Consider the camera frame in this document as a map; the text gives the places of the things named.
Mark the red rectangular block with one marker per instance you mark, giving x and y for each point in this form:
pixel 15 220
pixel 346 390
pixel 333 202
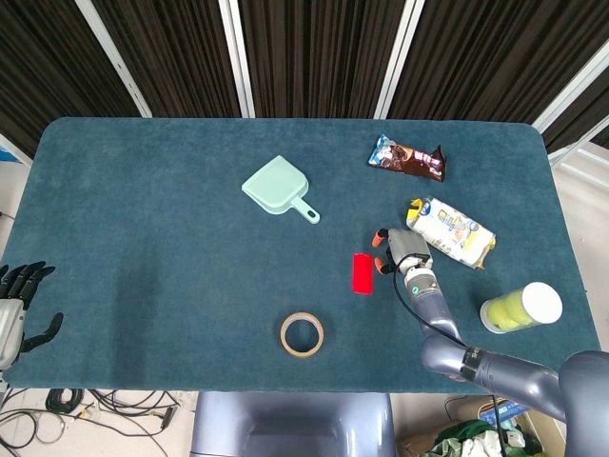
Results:
pixel 363 273

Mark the white yellow snack bag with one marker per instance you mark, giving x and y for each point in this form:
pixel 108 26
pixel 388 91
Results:
pixel 449 231

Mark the blue-grey robot torso base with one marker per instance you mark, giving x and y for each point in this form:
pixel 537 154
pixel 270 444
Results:
pixel 292 423

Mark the left robot hand black-fingered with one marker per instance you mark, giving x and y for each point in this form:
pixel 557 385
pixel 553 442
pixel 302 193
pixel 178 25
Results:
pixel 14 309

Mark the tennis ball tube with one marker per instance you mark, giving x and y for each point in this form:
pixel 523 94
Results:
pixel 521 307

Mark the brown chocolate snack wrapper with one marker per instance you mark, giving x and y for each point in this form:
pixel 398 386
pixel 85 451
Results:
pixel 409 159

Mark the white partition frame post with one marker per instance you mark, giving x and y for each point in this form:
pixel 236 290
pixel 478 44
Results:
pixel 571 90
pixel 237 57
pixel 398 57
pixel 114 57

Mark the right robot hand grey orange-tipped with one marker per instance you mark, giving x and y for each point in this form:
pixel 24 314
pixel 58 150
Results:
pixel 406 245

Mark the cardboard box with rubbish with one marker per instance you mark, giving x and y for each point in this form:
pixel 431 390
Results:
pixel 476 433

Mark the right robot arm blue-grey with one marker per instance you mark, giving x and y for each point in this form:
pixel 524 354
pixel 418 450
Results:
pixel 480 352

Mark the brown packing tape roll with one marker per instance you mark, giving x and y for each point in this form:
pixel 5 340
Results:
pixel 301 333

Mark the mint green plastic dustpan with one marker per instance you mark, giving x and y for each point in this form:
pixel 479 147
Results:
pixel 278 189

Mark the teal table cloth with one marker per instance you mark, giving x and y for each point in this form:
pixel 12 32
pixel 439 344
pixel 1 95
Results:
pixel 190 247

